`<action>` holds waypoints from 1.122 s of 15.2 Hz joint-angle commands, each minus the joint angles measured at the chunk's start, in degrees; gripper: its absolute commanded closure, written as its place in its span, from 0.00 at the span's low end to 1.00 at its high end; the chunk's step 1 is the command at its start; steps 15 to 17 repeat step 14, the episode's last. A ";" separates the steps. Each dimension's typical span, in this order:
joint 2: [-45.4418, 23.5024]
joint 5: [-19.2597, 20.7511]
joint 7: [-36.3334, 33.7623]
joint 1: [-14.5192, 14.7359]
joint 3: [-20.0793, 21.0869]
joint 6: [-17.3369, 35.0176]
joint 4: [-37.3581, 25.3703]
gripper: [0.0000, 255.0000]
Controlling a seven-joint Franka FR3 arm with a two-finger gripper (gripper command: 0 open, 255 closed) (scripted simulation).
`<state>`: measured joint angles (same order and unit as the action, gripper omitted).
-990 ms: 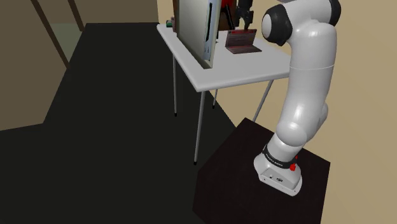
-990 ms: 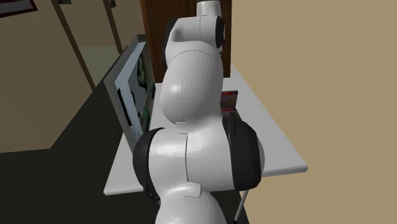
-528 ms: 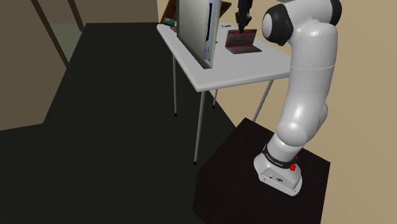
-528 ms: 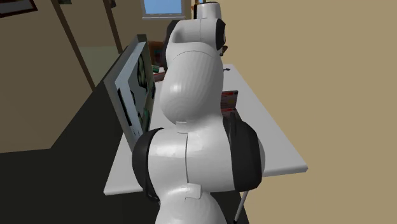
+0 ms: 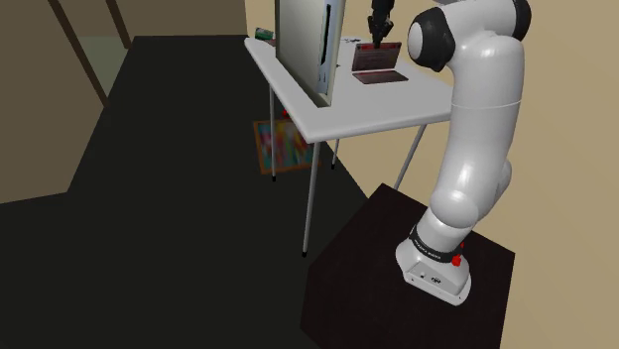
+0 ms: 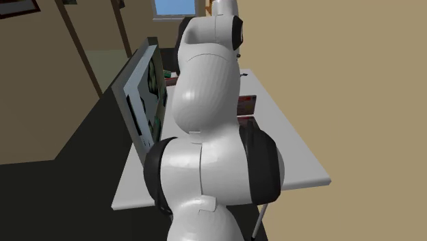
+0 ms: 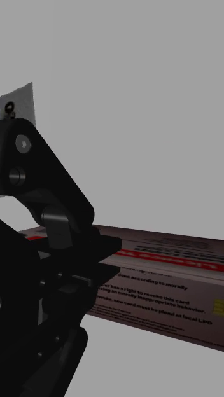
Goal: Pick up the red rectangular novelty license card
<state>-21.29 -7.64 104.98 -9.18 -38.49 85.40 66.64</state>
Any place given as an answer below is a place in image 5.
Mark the red open laptop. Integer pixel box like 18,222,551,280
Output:
351,41,410,86

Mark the white upright game console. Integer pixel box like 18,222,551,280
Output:
274,0,347,109

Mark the white table with metal legs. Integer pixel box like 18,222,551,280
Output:
243,35,454,259

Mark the colourful framed painting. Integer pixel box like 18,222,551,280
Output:
252,118,320,175

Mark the dark robot stand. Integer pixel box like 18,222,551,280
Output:
300,182,517,349

